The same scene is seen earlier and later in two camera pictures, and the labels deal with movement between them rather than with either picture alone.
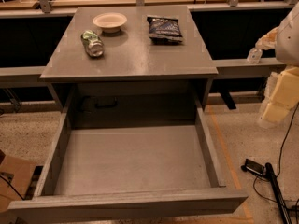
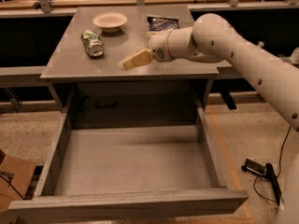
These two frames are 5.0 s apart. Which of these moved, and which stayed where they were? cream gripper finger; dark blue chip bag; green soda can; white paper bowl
Moved: cream gripper finger
Stayed: dark blue chip bag; white paper bowl; green soda can
